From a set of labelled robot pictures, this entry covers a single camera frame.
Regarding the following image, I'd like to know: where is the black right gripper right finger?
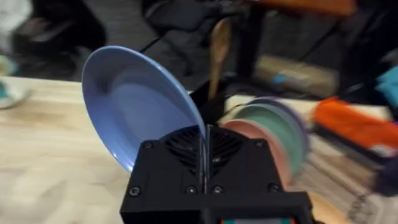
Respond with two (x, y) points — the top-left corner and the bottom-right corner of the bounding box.
(205, 124), (284, 197)

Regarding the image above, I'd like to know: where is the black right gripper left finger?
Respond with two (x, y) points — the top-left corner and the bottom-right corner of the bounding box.
(120, 125), (206, 215)

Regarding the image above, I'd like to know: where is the blue plate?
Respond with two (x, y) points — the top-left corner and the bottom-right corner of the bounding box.
(81, 45), (206, 174)

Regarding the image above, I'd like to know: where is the pink plate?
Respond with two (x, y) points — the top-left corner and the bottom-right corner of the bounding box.
(221, 119), (294, 188)

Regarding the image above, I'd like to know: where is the green plate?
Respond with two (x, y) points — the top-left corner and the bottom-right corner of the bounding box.
(233, 103), (307, 175)

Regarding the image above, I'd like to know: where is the purple plate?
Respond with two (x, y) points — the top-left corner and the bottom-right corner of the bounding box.
(248, 96), (312, 156)

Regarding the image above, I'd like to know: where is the brown cardboard box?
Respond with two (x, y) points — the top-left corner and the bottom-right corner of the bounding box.
(254, 55), (340, 99)

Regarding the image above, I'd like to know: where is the orange soft bag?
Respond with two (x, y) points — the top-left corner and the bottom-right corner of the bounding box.
(312, 96), (398, 158)

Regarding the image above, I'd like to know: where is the wooden spoon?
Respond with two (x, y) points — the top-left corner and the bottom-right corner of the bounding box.
(207, 17), (233, 100)

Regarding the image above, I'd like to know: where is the orange-topped black table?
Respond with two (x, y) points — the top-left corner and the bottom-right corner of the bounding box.
(234, 0), (358, 80)

